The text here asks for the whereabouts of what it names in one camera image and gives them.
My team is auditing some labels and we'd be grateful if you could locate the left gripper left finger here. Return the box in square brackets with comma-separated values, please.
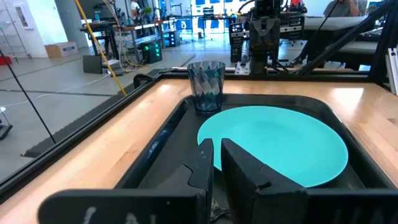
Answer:
[155, 138, 215, 224]

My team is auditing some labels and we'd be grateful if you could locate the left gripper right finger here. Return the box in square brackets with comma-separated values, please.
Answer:
[220, 138, 308, 224]

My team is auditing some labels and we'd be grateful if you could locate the black plastic tray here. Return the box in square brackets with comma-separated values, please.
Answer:
[114, 93, 398, 224]

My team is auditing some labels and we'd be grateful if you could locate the turquoise round plate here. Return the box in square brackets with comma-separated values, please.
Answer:
[197, 105, 349, 189]

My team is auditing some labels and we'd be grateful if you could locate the dark translucent faceted cup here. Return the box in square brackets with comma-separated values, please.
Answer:
[186, 60, 227, 116]

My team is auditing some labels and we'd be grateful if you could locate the black electronics box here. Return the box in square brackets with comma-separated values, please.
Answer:
[228, 21, 249, 63]

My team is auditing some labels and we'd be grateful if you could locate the grey top table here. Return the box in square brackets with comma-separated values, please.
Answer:
[303, 15, 379, 68]

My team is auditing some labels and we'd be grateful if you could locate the person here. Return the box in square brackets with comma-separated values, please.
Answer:
[129, 0, 141, 18]
[322, 0, 361, 18]

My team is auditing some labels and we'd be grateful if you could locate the computer with green lights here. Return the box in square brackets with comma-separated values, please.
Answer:
[141, 41, 163, 65]

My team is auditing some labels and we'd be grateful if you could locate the white aluminium profile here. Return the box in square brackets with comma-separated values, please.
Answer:
[384, 46, 398, 96]

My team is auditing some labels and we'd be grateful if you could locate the dark top desk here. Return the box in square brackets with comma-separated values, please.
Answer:
[79, 18, 175, 63]

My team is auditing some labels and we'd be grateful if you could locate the black floor box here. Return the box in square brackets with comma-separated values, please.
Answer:
[82, 54, 103, 75]

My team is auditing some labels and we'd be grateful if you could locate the cardboard box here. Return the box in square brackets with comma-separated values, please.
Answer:
[44, 41, 78, 59]

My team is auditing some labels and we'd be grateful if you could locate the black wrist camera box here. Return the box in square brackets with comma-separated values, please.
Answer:
[254, 0, 282, 18]

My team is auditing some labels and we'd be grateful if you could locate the silver metal bracket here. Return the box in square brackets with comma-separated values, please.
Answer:
[234, 60, 250, 75]

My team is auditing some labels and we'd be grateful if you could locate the yellow hanging cable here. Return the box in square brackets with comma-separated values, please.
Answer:
[73, 0, 127, 96]

